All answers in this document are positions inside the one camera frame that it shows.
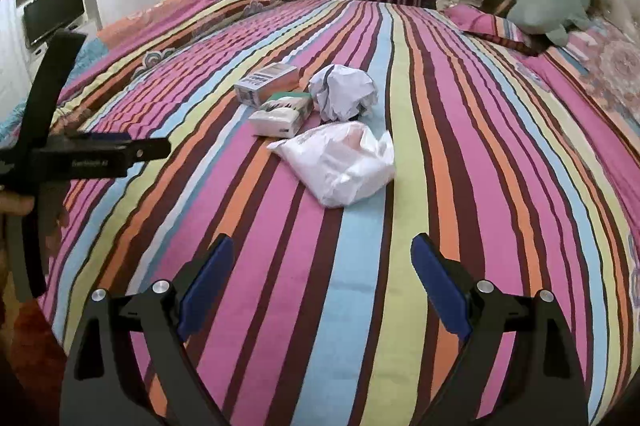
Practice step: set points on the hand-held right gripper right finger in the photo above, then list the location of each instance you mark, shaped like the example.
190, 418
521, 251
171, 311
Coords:
440, 286

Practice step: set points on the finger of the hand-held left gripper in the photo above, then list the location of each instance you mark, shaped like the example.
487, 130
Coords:
150, 148

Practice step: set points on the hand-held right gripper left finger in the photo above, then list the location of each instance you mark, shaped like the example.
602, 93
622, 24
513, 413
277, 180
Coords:
207, 286

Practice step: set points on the grey barcode cardboard box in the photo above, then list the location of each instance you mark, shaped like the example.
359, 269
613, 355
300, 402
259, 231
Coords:
265, 83

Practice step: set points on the green white cardboard box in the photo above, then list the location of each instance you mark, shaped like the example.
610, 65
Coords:
280, 115

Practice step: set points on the white plastic bag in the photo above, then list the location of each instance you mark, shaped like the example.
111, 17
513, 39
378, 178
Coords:
340, 165

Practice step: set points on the white paper ball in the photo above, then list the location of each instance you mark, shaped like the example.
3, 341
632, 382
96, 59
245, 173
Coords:
342, 93

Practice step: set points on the person's left hand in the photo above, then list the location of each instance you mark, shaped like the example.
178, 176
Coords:
17, 208

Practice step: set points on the striped colourful blanket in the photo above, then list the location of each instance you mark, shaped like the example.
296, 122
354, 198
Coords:
400, 216

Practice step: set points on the black television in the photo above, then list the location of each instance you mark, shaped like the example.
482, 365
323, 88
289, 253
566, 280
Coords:
52, 18

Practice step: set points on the orange teal folded quilt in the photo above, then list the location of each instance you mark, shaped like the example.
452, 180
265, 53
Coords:
200, 0

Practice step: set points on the red shaggy rug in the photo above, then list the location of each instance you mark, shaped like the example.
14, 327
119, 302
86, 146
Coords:
30, 331

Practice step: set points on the striped pink pillow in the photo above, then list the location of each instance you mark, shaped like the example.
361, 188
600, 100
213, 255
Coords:
490, 25

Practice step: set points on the floral pink pillow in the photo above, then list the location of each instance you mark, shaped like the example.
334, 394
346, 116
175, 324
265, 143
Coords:
605, 70

